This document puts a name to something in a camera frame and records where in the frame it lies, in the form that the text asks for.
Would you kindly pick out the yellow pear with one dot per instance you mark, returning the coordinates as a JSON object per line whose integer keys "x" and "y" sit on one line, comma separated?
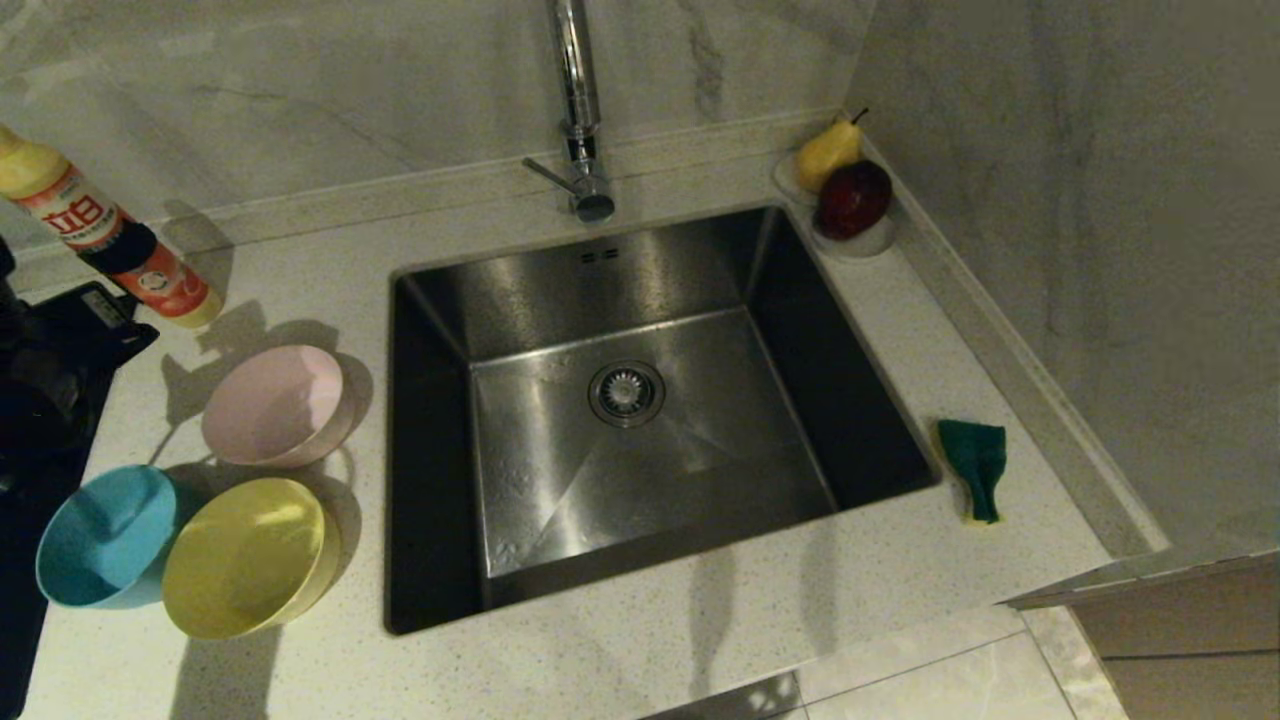
{"x": 825, "y": 155}

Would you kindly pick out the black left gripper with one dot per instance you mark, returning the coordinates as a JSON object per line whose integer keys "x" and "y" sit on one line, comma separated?
{"x": 125, "y": 345}

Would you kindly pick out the pink plastic bowl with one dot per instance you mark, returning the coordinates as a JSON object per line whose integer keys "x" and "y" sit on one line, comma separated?
{"x": 270, "y": 405}

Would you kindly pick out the yellow green sponge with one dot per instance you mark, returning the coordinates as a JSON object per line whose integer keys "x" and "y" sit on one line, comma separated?
{"x": 975, "y": 455}

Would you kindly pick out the blue plastic bowl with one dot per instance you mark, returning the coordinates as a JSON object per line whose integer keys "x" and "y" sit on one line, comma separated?
{"x": 100, "y": 540}

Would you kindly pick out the yellow dish soap bottle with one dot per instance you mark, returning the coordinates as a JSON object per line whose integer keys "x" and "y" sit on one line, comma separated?
{"x": 60, "y": 200}

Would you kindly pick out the yellow plastic bowl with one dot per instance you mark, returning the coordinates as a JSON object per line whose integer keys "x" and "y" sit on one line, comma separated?
{"x": 240, "y": 560}

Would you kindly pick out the stainless steel sink basin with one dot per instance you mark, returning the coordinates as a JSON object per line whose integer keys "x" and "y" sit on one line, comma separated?
{"x": 700, "y": 480}

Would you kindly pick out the round metal drain strainer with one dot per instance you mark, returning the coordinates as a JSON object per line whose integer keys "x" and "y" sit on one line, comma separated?
{"x": 627, "y": 393}

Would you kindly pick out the dark red apple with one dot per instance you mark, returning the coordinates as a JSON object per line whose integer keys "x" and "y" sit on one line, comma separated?
{"x": 852, "y": 200}

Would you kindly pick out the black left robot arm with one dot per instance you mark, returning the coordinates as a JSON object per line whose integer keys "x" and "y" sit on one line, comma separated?
{"x": 40, "y": 400}

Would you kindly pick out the black induction cooktop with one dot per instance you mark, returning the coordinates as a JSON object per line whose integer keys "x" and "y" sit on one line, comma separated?
{"x": 15, "y": 650}

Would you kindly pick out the chrome faucet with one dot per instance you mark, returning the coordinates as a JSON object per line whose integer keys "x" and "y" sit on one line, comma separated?
{"x": 578, "y": 100}

